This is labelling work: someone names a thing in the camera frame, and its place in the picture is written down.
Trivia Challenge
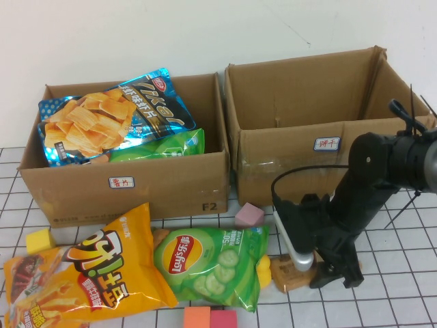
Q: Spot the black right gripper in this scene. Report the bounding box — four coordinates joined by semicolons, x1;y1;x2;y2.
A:
276;193;371;290

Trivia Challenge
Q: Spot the brown biscuit packet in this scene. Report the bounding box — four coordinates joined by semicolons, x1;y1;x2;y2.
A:
271;254;325;293

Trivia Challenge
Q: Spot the green Lay's cucumber chips bag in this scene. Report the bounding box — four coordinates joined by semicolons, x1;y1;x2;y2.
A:
152;224;270;314

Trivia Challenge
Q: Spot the yellow fries snack bag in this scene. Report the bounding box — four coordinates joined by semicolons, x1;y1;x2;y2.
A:
2;202;179;328

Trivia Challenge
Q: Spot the plain green snack bag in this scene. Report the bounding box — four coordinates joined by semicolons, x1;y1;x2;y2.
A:
108;128;206;163

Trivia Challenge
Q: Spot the yellow rubber duck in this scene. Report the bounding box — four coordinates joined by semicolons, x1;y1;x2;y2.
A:
255;255;273;288

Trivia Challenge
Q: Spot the pink foam cube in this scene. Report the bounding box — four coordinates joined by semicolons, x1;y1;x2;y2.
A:
235;202;266;229

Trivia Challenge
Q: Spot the red foam block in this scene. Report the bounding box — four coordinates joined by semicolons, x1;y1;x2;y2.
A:
210;309;238;328

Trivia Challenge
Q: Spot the taped cardboard box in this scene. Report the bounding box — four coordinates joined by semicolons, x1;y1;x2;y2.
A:
223;45;437;208

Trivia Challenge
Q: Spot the orange foam block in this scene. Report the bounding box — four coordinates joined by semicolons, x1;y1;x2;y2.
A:
183;306;211;328

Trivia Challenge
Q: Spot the cardboard box with F2 print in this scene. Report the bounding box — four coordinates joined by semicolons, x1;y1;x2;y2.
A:
16;72;230;229

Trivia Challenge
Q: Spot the yellow foam cube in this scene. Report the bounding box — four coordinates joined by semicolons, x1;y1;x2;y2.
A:
26;228;57;256

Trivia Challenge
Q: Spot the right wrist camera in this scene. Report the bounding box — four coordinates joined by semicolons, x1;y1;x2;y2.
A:
272;210;315;274

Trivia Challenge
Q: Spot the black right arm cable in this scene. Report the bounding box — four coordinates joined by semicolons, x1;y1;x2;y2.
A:
271;165;351;209

